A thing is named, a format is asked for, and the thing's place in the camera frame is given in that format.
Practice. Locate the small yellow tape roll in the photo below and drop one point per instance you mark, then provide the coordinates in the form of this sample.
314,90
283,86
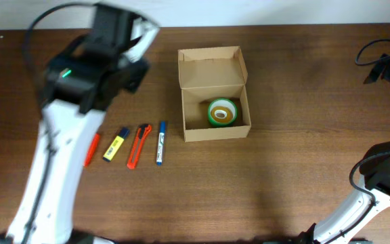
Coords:
221,114

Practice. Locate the yellow highlighter marker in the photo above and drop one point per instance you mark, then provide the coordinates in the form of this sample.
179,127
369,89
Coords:
116,144

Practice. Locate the brown cardboard box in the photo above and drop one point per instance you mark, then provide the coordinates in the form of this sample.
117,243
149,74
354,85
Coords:
206,74

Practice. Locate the blue whiteboard marker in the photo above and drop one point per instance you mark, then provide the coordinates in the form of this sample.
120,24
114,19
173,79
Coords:
161,143

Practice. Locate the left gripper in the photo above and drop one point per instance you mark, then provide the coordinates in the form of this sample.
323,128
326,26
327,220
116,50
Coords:
141,70

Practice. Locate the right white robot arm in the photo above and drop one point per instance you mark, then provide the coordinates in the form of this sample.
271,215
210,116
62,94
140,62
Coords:
370,180

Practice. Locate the green tape roll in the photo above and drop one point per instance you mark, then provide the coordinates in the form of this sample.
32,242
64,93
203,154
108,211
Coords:
226,103

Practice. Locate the orange utility knife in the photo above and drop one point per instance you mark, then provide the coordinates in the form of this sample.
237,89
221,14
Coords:
140,137

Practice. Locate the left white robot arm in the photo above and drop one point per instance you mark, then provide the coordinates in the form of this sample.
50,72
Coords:
73,95

